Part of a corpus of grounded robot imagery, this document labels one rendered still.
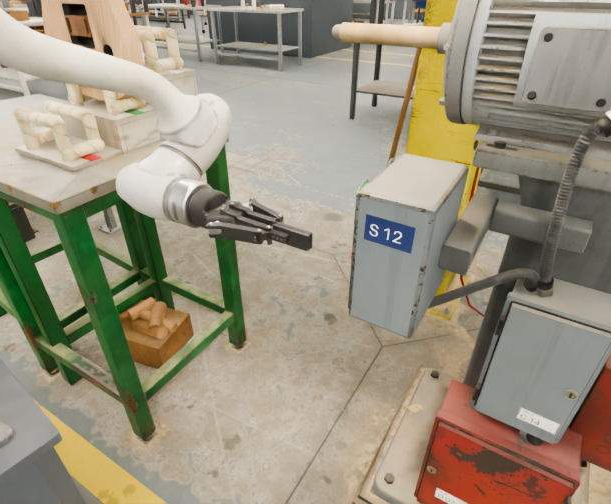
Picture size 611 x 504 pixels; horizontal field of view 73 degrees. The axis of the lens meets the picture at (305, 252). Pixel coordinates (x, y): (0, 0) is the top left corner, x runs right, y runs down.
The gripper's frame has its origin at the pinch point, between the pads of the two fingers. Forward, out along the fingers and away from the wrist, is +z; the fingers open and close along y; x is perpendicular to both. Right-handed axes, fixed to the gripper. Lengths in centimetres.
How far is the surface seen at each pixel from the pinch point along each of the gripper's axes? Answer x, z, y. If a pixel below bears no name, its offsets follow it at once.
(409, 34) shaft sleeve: 28.6, 7.0, -25.4
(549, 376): -15.5, 42.9, -7.6
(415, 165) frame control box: 15.0, 17.7, -3.8
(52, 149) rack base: -3, -83, -8
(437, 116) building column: -7, -9, -115
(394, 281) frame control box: 3.8, 20.7, 7.7
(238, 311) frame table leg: -75, -56, -44
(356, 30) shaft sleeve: 28.7, -2.8, -25.4
